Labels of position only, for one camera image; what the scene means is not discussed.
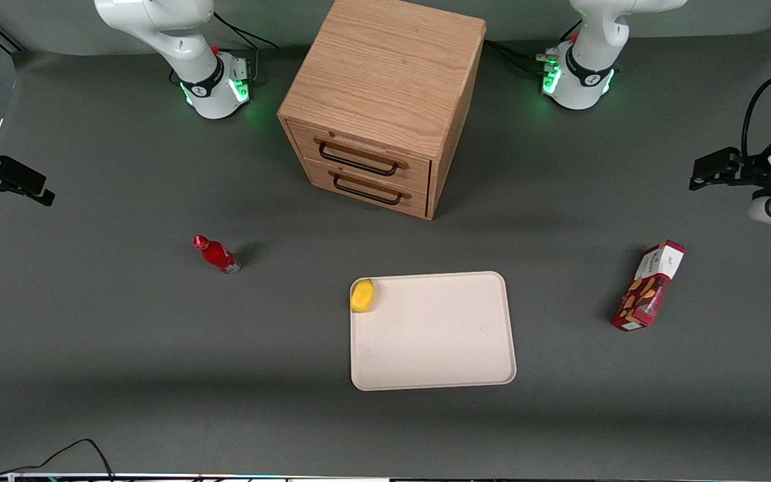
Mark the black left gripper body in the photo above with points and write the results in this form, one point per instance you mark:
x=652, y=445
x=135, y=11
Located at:
x=753, y=170

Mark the red cookie box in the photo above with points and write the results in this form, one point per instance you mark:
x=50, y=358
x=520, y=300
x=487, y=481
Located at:
x=648, y=288

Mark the beige plastic tray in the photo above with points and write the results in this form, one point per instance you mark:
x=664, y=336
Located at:
x=436, y=335

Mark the red bottle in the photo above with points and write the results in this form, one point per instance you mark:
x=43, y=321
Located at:
x=217, y=255

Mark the wooden drawer front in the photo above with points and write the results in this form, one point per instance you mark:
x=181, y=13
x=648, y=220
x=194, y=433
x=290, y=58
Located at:
x=365, y=148
x=419, y=204

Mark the yellow lemon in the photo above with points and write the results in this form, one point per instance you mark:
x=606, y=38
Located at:
x=362, y=295

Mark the wooden drawer cabinet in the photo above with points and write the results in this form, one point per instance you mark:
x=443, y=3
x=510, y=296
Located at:
x=385, y=73

